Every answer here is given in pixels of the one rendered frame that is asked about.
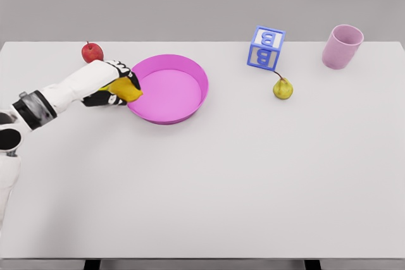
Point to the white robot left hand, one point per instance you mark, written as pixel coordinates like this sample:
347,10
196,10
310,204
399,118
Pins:
95,77

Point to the yellow lemon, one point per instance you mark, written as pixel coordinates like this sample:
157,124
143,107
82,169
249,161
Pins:
126,90

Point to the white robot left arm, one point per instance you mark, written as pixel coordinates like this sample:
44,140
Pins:
38,108

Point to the magenta round plate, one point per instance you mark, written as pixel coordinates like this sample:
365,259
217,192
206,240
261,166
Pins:
171,91

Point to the red apple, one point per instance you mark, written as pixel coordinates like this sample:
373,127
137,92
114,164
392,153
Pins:
92,52

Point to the blue letter block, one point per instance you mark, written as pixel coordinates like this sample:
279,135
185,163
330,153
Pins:
265,49

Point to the green-yellow pear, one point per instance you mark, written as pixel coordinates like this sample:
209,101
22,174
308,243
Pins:
283,89

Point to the pale pink cup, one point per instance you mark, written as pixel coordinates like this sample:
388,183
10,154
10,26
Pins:
341,48

